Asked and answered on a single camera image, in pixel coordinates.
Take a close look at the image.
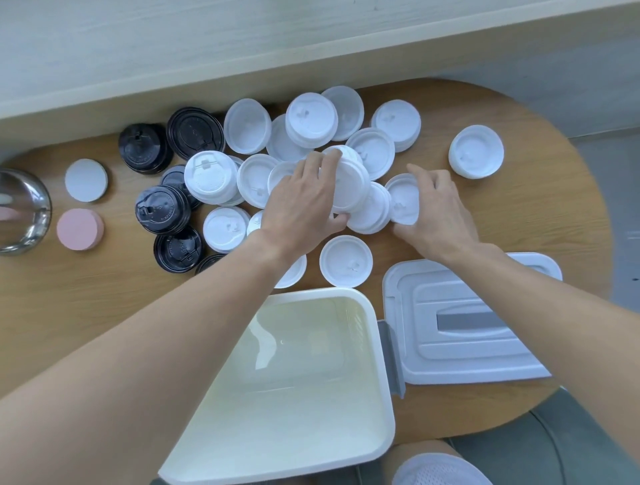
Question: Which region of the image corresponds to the person's left hand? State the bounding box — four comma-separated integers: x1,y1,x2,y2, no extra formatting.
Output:
259,148,350,261

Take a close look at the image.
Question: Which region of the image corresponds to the person's right hand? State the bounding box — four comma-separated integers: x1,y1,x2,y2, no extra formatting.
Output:
391,163,482,265

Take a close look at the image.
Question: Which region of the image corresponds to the white plastic cup lid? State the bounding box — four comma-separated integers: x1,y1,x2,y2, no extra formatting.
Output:
384,173,421,227

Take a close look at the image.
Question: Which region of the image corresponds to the white plastic lid stack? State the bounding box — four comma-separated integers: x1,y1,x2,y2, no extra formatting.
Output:
322,145,372,216

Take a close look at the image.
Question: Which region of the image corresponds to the person's left forearm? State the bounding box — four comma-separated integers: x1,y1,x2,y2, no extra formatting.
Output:
0,231,307,485

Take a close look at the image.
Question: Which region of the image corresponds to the person's right forearm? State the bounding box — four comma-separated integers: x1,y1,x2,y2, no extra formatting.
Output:
445,243,640,465

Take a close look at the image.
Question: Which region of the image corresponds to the pile of white cup lids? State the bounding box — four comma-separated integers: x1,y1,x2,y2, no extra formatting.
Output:
184,86,505,289

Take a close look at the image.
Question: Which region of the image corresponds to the grey white bin lid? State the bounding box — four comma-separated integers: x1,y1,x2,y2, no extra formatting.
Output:
382,252,564,385

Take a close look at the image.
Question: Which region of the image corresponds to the group of black cup lids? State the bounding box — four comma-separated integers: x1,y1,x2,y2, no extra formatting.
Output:
118,106,227,275

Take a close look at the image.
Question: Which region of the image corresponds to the white plastic storage bin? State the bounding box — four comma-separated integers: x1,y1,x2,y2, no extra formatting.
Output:
158,287,406,485

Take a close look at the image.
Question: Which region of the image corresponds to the light wooden ledge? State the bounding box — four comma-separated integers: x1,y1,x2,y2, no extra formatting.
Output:
0,0,640,121

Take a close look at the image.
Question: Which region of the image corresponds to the person's leg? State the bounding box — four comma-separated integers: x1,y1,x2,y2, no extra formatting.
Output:
382,440,462,485

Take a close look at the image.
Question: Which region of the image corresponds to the grey round coaster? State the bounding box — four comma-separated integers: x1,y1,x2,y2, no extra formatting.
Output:
64,159,109,203

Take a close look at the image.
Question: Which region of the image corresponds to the pink round coaster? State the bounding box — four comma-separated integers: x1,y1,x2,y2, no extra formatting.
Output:
56,208,105,251

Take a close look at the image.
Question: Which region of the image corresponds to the white mesh shoe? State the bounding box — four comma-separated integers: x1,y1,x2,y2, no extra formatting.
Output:
391,452,494,485

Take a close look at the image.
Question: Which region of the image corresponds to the stainless steel bowl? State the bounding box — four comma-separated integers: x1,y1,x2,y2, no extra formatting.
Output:
0,168,53,256

